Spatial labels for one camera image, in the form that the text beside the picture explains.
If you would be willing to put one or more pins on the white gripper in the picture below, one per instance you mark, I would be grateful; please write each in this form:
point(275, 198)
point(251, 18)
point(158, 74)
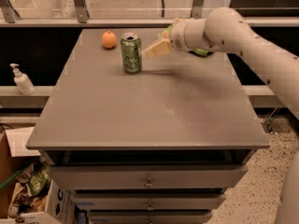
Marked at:
point(177, 37)

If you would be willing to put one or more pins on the green soda can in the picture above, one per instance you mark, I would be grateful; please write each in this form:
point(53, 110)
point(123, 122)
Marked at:
point(131, 53)

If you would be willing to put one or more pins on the orange fruit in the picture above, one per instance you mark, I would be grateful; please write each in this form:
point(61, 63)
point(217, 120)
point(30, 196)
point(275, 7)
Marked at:
point(109, 40)

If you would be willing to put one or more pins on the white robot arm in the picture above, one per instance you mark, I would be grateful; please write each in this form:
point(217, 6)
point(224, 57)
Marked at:
point(225, 30)

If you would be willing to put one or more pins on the green chip bag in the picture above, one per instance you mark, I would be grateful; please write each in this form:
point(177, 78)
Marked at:
point(199, 51)

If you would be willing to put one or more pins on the grey drawer cabinet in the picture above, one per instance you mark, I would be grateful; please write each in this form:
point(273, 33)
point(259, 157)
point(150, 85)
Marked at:
point(158, 147)

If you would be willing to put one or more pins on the white pump bottle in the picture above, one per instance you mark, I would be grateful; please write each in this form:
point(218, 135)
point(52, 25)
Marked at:
point(22, 81)

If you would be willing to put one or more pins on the white printed box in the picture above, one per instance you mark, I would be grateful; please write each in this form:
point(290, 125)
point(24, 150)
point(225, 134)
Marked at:
point(52, 205)

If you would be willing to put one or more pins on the cardboard box with trash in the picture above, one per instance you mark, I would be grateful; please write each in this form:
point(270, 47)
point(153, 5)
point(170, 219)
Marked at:
point(23, 177)

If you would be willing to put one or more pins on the metal railing frame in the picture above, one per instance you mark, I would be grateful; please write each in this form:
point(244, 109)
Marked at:
point(100, 13)

